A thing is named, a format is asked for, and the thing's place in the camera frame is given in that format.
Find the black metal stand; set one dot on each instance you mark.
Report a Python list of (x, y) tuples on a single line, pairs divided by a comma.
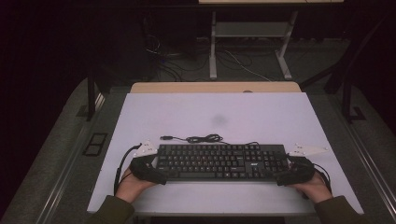
[(347, 99), (91, 96)]

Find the person's right hand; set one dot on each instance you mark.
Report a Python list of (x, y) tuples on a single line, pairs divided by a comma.
[(314, 188)]

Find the black floor outlet plate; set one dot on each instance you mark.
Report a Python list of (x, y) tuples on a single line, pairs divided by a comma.
[(95, 143)]

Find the light desk top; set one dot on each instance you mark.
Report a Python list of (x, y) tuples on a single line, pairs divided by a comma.
[(264, 1)]

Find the white metal desk frame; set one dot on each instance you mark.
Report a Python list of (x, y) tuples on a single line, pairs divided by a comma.
[(249, 29)]

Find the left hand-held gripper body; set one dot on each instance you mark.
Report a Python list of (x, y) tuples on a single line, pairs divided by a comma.
[(144, 151)]

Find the black keyboard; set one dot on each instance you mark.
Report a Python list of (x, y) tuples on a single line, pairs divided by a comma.
[(218, 161)]

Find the person's left hand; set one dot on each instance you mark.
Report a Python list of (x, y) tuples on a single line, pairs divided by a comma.
[(130, 188)]

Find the white board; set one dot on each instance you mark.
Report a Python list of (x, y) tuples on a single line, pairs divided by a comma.
[(218, 112)]

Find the metal floor rail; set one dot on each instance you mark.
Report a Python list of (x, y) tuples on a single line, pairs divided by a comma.
[(367, 165), (67, 174)]

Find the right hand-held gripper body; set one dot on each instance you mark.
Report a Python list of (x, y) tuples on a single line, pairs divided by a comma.
[(303, 169)]

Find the wooden table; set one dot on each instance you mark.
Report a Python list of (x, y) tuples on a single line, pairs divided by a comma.
[(202, 87)]

